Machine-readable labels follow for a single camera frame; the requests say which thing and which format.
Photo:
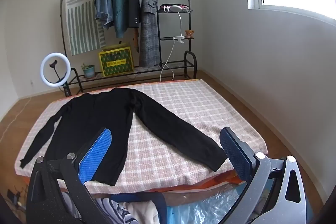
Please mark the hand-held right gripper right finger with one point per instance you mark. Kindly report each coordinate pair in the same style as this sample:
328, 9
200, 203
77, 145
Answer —
236, 153

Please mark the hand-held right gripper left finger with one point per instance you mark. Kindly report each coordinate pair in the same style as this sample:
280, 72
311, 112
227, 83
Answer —
95, 150

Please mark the black long-sleeve sweater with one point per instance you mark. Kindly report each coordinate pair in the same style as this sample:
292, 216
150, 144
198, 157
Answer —
92, 121

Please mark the pile of mixed clothes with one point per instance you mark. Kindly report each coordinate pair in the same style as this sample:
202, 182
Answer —
141, 212

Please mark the folded clothes on shelf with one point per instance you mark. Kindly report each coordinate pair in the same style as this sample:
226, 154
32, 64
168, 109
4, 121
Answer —
184, 6

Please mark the orange mattress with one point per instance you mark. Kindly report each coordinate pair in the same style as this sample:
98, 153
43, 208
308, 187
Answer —
210, 182

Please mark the clear plastic bag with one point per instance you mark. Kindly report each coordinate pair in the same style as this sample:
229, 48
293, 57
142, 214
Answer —
204, 209

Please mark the pink plaid blanket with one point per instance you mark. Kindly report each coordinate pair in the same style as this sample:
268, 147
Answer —
183, 108

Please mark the small potted plant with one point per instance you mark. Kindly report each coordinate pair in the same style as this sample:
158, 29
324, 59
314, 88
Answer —
88, 72

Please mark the yellow green patterned box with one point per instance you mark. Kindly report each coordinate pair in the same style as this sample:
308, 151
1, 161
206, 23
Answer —
116, 61

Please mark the orange scarf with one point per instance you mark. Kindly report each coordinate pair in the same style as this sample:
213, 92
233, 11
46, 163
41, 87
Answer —
136, 39

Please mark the brown teddy bear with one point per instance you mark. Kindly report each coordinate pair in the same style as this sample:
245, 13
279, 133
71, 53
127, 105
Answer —
189, 34

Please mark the grey plaid coat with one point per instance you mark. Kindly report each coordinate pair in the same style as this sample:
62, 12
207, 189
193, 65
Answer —
149, 29

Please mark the green striped white cloth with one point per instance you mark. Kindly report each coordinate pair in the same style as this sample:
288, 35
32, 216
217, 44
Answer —
78, 16

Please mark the teal jacket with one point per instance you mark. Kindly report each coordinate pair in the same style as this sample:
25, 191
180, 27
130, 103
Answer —
120, 3

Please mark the white clip lamp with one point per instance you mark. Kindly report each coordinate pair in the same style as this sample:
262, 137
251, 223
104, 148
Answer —
173, 7

